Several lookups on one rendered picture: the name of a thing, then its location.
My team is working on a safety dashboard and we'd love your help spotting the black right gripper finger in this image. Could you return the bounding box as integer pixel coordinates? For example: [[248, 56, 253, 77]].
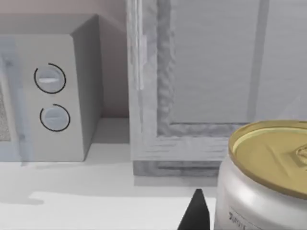
[[177, 188, 211, 230]]

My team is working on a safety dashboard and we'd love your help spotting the silver can with gold lid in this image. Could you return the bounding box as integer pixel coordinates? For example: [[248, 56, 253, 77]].
[[214, 119, 307, 230]]

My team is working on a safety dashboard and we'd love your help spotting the grey cabinet door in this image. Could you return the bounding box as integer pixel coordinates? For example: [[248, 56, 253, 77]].
[[156, 0, 307, 138]]

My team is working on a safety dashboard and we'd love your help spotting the pale round microwave knob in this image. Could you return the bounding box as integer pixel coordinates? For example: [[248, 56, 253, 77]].
[[34, 63, 67, 94], [39, 103, 71, 132]]

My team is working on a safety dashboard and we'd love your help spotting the pale microwave oven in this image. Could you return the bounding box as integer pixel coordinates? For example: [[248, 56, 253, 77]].
[[0, 13, 102, 166]]

